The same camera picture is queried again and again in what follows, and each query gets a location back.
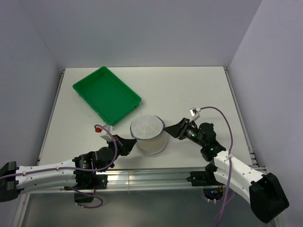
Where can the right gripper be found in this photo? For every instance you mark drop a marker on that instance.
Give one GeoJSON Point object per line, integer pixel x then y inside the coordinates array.
{"type": "Point", "coordinates": [179, 129]}

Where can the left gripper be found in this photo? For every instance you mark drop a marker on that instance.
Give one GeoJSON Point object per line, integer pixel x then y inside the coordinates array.
{"type": "Point", "coordinates": [125, 145]}

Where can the white mesh laundry bag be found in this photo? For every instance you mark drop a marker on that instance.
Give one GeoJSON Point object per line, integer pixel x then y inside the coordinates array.
{"type": "Point", "coordinates": [149, 132]}

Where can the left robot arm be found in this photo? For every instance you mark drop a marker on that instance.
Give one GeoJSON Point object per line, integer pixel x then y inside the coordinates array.
{"type": "Point", "coordinates": [8, 190]}

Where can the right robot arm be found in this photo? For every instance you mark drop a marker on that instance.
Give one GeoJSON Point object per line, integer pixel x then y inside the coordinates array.
{"type": "Point", "coordinates": [262, 191]}

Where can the green plastic tray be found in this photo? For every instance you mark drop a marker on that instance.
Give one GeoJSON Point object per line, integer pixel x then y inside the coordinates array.
{"type": "Point", "coordinates": [107, 95]}

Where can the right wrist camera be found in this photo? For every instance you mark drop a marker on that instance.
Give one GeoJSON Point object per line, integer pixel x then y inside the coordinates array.
{"type": "Point", "coordinates": [195, 114]}

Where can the aluminium frame rail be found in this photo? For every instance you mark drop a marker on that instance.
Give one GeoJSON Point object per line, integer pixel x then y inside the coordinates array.
{"type": "Point", "coordinates": [146, 178]}

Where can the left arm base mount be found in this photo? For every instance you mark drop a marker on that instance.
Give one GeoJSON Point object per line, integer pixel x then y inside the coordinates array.
{"type": "Point", "coordinates": [85, 190]}

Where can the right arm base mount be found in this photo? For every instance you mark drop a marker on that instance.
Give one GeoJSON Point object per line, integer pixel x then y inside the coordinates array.
{"type": "Point", "coordinates": [203, 178]}

